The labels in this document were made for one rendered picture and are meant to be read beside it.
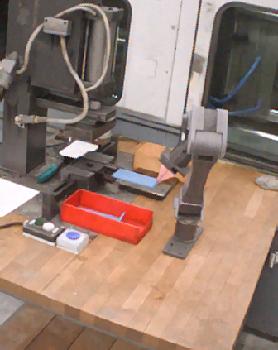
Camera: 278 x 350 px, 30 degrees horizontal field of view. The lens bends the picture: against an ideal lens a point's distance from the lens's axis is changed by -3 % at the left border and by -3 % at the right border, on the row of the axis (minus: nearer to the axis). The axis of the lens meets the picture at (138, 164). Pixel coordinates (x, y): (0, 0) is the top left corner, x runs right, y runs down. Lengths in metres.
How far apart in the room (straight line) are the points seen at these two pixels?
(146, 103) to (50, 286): 1.22
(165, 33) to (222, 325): 1.34
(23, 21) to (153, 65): 0.76
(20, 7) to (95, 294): 0.93
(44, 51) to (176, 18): 0.72
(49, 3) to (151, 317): 0.98
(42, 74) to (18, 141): 0.27
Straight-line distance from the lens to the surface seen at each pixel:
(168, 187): 1.86
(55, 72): 1.70
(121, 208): 1.64
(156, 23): 2.27
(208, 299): 1.38
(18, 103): 1.81
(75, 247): 1.46
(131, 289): 1.37
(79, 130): 1.66
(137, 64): 2.33
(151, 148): 2.08
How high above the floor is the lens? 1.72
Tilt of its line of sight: 24 degrees down
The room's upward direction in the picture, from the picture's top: 7 degrees clockwise
